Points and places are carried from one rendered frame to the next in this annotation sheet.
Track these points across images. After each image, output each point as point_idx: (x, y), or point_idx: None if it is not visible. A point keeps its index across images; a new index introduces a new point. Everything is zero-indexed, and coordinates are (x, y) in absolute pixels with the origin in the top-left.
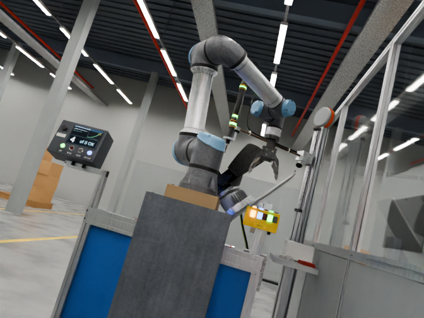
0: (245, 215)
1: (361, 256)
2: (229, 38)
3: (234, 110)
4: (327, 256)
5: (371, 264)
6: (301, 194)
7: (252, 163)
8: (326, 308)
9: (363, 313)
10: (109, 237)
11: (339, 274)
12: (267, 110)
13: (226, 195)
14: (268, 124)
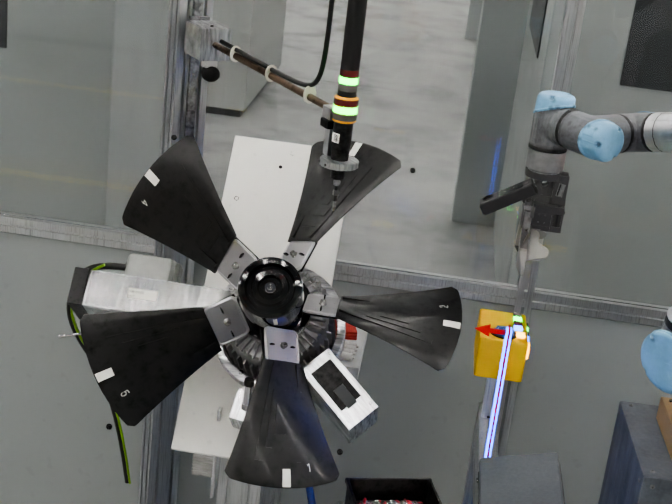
0: (524, 363)
1: (589, 306)
2: None
3: (356, 62)
4: (365, 290)
5: (637, 320)
6: (177, 140)
7: (526, 250)
8: (428, 387)
9: (622, 383)
10: None
11: (474, 328)
12: (626, 147)
13: (323, 318)
14: (557, 148)
